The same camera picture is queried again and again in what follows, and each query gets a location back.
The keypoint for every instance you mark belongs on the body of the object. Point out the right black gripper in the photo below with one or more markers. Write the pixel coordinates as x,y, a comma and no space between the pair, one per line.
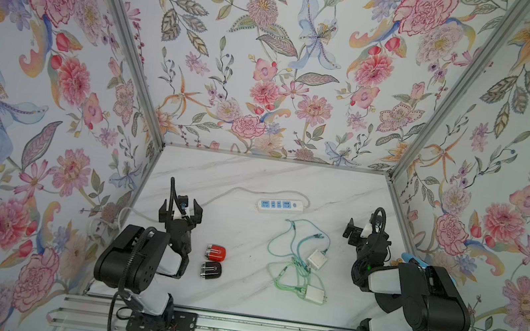
362,239

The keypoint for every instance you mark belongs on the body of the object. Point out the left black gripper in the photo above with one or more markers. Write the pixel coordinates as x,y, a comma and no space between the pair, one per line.
180,220

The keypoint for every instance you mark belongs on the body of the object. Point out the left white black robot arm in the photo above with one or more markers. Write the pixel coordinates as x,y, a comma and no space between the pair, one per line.
137,254

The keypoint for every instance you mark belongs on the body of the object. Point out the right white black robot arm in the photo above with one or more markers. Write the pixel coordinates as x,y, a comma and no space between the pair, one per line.
413,296

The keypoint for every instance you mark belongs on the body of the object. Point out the red electric shaver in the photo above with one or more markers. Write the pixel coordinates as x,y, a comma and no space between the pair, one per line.
215,253

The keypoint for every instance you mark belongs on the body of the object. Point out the black electric shaver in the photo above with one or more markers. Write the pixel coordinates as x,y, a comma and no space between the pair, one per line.
211,270

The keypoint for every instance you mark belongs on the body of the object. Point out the blue microphone on stand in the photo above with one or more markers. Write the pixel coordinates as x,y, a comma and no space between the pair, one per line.
416,270

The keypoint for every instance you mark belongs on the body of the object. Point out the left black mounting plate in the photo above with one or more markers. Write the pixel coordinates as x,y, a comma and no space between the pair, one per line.
168,321

